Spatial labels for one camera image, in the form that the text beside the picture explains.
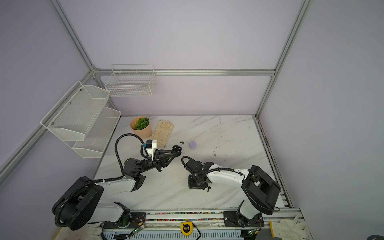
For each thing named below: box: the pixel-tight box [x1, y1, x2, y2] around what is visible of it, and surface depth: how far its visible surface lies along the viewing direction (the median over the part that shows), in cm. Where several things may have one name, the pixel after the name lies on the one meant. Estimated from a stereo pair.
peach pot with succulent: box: [130, 116, 152, 139], surface depth 103 cm
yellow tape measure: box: [180, 221, 194, 236], surface depth 71 cm
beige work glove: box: [150, 119, 174, 148], surface depth 113 cm
